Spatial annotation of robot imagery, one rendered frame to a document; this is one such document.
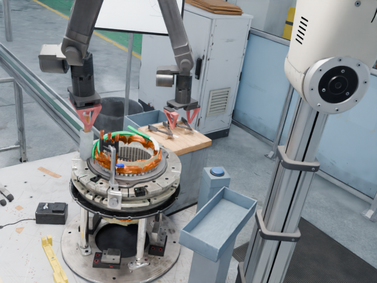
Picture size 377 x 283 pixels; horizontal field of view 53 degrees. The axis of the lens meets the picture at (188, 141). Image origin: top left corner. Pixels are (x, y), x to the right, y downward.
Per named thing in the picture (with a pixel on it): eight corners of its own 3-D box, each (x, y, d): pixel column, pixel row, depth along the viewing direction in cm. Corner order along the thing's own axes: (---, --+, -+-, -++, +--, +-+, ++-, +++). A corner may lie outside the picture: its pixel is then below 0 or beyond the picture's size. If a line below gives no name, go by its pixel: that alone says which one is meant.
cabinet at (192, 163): (133, 191, 153) (138, 133, 141) (169, 179, 164) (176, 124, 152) (162, 218, 140) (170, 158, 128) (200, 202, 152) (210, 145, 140)
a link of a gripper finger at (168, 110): (161, 126, 141) (162, 103, 137) (176, 122, 145) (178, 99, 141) (173, 133, 137) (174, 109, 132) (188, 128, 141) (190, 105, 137)
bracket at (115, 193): (109, 203, 102) (109, 187, 99) (122, 205, 102) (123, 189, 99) (107, 208, 100) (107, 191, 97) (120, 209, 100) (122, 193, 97)
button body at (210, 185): (200, 239, 133) (211, 179, 121) (193, 226, 139) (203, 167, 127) (217, 237, 135) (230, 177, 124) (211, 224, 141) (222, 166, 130)
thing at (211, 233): (201, 329, 102) (219, 249, 89) (168, 308, 106) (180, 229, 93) (238, 272, 122) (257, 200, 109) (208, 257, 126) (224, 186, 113)
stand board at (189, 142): (137, 133, 141) (137, 128, 140) (176, 124, 153) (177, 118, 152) (170, 158, 128) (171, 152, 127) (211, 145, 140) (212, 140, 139)
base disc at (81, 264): (41, 224, 127) (41, 222, 127) (140, 192, 151) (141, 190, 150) (95, 308, 102) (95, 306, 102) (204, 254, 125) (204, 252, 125)
